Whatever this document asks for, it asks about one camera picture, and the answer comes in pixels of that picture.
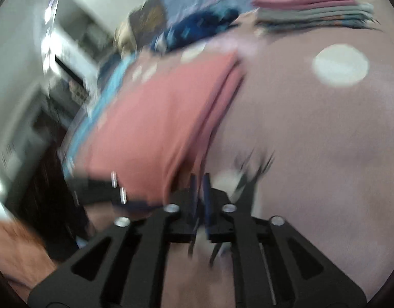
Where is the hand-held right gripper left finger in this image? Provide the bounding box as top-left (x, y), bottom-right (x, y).
top-left (28, 173), bottom-right (201, 308)

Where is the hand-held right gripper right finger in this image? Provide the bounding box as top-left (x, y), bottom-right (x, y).
top-left (203, 172), bottom-right (367, 308)

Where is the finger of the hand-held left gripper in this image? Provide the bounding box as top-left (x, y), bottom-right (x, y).
top-left (68, 171), bottom-right (128, 206)

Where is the pink long-sleeved shirt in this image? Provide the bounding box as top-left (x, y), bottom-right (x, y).
top-left (85, 52), bottom-right (246, 206)

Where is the stack of clothes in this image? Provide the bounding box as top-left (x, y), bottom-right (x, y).
top-left (251, 0), bottom-right (378, 33)

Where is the person's left forearm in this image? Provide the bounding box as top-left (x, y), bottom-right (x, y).
top-left (0, 221), bottom-right (58, 300)

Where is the light blue sheet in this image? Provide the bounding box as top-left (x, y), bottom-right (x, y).
top-left (63, 54), bottom-right (137, 175)

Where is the dark tree-print cloth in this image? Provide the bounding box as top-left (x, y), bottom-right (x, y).
top-left (129, 0), bottom-right (167, 41)

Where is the navy star-print plush blanket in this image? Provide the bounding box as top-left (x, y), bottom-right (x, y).
top-left (151, 8), bottom-right (240, 53)

